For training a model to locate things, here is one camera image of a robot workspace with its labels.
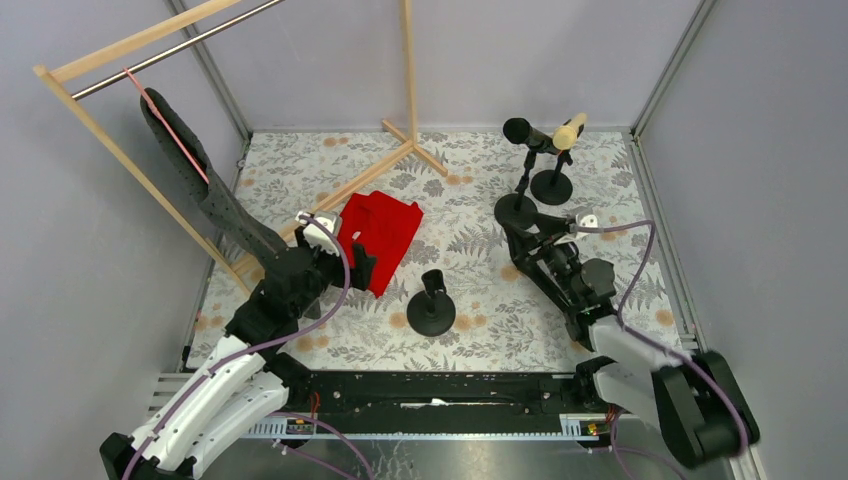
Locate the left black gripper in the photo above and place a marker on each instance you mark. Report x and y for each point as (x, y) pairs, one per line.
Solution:
(340, 258)

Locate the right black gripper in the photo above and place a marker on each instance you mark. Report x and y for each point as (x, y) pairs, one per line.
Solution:
(546, 238)

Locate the black mic stand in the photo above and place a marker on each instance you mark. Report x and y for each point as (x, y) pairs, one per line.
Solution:
(553, 187)
(515, 209)

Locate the black mic stand corner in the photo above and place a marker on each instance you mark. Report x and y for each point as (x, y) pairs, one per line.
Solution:
(431, 312)

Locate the beige microphone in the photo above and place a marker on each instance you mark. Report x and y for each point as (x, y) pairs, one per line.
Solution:
(567, 135)

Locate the black microphone orange tip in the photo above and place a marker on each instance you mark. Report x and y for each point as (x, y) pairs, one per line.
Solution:
(519, 131)

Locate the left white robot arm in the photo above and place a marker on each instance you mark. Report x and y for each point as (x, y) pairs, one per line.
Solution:
(246, 376)

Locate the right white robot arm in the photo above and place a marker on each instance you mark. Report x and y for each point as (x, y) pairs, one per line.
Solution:
(693, 400)

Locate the floral patterned mat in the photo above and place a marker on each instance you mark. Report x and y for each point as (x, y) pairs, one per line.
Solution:
(503, 321)

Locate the red folded shirt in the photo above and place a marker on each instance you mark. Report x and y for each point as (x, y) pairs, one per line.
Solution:
(385, 227)

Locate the dark grey hanging garment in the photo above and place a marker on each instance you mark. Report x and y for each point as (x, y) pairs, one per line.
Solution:
(215, 199)

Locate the pink clothes hanger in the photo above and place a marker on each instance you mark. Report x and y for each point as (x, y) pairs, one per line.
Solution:
(157, 113)

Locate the wooden clothes rack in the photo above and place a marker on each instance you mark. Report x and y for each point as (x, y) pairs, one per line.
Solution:
(275, 69)

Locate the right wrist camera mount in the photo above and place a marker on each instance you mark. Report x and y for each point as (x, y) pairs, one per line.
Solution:
(585, 224)

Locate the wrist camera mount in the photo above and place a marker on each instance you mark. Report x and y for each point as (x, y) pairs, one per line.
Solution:
(585, 224)
(320, 230)

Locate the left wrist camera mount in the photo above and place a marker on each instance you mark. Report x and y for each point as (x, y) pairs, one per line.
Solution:
(320, 230)

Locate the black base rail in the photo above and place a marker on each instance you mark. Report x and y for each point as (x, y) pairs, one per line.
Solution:
(445, 403)

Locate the metal clothes rail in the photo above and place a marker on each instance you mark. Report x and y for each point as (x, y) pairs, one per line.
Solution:
(174, 50)

